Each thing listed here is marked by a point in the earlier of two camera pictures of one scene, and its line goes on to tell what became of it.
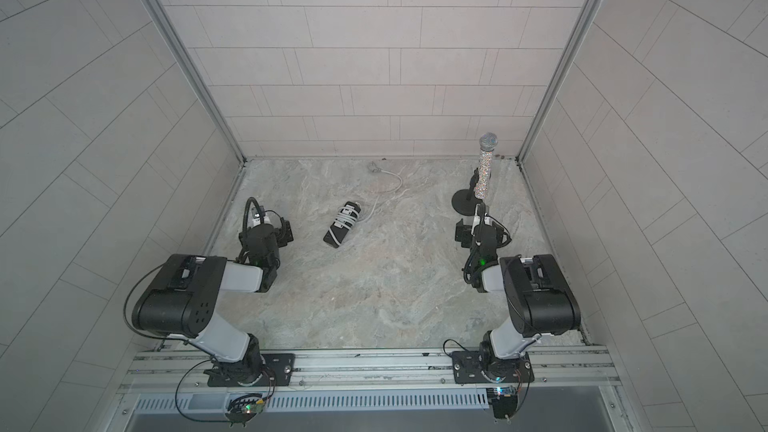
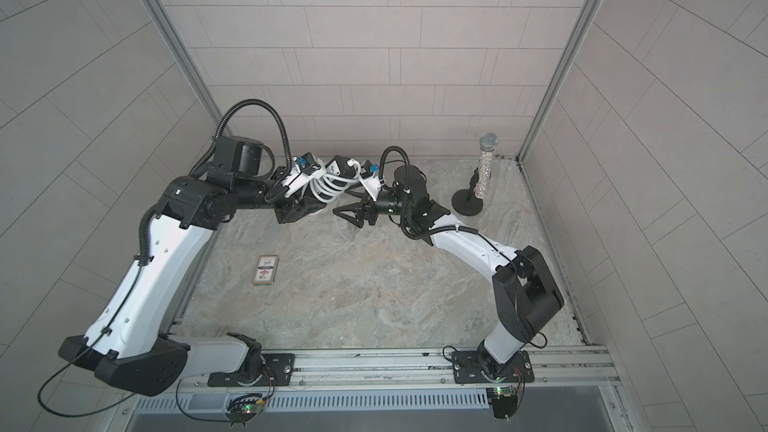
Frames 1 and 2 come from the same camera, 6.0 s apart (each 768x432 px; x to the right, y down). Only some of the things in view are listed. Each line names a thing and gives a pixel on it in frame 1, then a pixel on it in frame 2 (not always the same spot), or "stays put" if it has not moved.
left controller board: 244,408 stays put
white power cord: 348,217 to 327,187
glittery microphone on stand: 465,200 stays put
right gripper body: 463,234 to 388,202
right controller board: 504,401 stays put
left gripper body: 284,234 to 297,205
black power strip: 339,231 to 340,166
